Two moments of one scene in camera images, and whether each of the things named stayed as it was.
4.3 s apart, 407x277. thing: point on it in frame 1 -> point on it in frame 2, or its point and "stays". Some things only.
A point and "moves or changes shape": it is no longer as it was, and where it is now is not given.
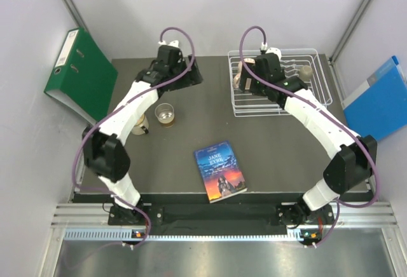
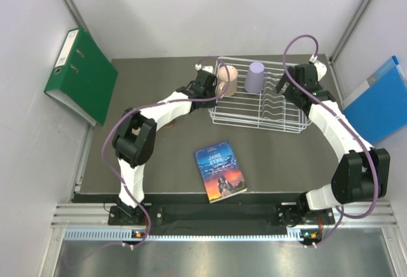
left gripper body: (188, 78) -> (208, 94)
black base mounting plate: (282, 219) stays
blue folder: (379, 108) stays
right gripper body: (257, 87) -> (292, 89)
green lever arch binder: (83, 75) stays
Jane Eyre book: (219, 171) stays
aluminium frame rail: (346, 215) stays
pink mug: (237, 76) -> (223, 80)
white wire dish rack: (245, 105) moves or changes shape
